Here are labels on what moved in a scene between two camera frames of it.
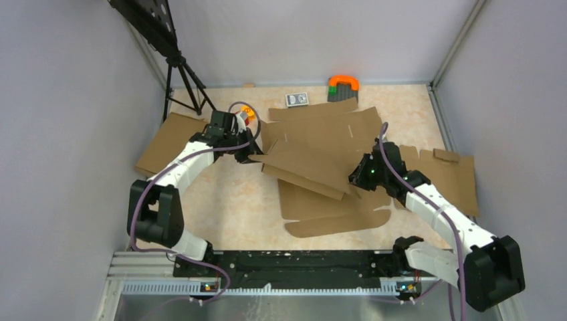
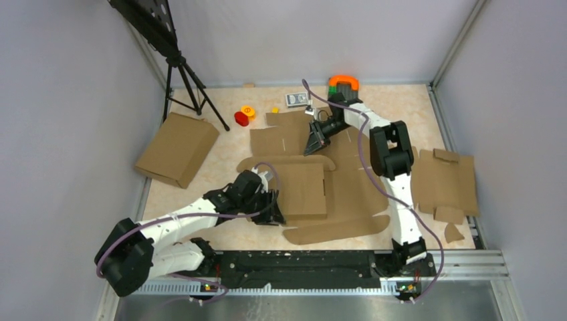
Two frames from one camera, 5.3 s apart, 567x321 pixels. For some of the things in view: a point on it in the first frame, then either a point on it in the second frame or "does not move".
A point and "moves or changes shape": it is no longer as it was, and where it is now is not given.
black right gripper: (356, 176) → (316, 140)
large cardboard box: (311, 151) moves or changes shape
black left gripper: (251, 149) → (271, 214)
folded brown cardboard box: (177, 130) does not move
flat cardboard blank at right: (451, 174) does not move
